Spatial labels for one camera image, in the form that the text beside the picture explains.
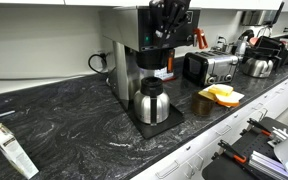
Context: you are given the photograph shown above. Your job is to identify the silver aluminium extrusion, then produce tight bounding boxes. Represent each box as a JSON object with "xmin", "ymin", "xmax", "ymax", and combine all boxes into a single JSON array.
[{"xmin": 248, "ymin": 149, "xmax": 288, "ymax": 180}]

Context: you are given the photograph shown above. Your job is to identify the grey metal wall box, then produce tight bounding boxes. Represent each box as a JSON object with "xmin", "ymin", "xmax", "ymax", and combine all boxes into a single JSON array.
[{"xmin": 240, "ymin": 9, "xmax": 279, "ymax": 27}]

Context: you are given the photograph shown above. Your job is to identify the yellow toasted bread slice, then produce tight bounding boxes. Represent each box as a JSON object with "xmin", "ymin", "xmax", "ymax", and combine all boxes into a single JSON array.
[{"xmin": 198, "ymin": 83, "xmax": 234, "ymax": 101}]

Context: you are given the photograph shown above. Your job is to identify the black clamp with orange grip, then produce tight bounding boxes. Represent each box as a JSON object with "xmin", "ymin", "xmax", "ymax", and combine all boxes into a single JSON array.
[
  {"xmin": 246, "ymin": 118, "xmax": 273, "ymax": 138},
  {"xmin": 217, "ymin": 139, "xmax": 248, "ymax": 164}
]

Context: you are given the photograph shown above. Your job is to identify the dark translucent brown cup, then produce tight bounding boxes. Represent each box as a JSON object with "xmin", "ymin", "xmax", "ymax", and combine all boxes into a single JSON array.
[{"xmin": 191, "ymin": 91, "xmax": 216, "ymax": 118}]

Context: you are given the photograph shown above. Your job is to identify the white lower cabinet drawers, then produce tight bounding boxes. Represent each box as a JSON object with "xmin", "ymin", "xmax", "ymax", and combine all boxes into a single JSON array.
[{"xmin": 130, "ymin": 68, "xmax": 288, "ymax": 180}]

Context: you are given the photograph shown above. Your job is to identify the steel and black toaster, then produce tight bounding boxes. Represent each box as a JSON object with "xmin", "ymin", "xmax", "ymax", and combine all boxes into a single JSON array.
[{"xmin": 182, "ymin": 50, "xmax": 240, "ymax": 88}]

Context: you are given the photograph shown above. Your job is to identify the white upper cabinets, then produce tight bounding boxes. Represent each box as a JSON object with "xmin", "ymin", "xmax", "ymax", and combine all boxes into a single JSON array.
[{"xmin": 0, "ymin": 0, "xmax": 288, "ymax": 13}]

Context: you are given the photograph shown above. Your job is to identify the white square plate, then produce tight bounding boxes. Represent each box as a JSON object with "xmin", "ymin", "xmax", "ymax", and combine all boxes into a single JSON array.
[{"xmin": 200, "ymin": 84, "xmax": 246, "ymax": 108}]

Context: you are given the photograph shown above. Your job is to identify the small handwritten whiteboard sign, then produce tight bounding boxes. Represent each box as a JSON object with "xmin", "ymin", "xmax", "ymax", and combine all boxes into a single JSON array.
[{"xmin": 138, "ymin": 66, "xmax": 177, "ymax": 83}]

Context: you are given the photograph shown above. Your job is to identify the silver metal bracket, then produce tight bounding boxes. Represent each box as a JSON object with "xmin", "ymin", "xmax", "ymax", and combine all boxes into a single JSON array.
[{"xmin": 268, "ymin": 126, "xmax": 288, "ymax": 144}]

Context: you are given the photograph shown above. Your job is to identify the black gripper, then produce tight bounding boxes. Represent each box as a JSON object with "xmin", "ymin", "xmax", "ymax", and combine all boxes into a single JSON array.
[{"xmin": 149, "ymin": 0, "xmax": 192, "ymax": 48}]

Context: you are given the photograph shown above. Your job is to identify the grey marker pen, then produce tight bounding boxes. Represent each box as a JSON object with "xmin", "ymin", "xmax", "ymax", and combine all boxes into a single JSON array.
[{"xmin": 0, "ymin": 110, "xmax": 17, "ymax": 122}]

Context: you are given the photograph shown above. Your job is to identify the stainless steel coffee maker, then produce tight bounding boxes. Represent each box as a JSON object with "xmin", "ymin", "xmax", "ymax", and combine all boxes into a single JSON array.
[{"xmin": 98, "ymin": 6, "xmax": 202, "ymax": 140}]

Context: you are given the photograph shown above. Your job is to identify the steel carafe with black lid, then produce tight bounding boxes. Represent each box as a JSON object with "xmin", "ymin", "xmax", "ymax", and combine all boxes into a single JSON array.
[{"xmin": 133, "ymin": 76, "xmax": 171, "ymax": 127}]

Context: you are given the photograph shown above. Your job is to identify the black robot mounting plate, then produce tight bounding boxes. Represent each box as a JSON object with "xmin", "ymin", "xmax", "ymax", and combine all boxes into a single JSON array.
[{"xmin": 202, "ymin": 116, "xmax": 288, "ymax": 180}]

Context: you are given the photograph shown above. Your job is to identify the white paper carton box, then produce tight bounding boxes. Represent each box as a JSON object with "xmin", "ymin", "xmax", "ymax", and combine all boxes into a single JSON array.
[{"xmin": 0, "ymin": 122, "xmax": 40, "ymax": 180}]

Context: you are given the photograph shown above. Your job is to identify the white bread slice orange crust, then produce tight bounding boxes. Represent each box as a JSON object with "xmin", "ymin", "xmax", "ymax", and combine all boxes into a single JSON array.
[{"xmin": 214, "ymin": 92, "xmax": 242, "ymax": 108}]

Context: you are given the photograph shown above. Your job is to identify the black coffee maker power cord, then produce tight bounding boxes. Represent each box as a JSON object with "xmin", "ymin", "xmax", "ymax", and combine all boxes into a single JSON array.
[{"xmin": 87, "ymin": 53, "xmax": 109, "ymax": 75}]

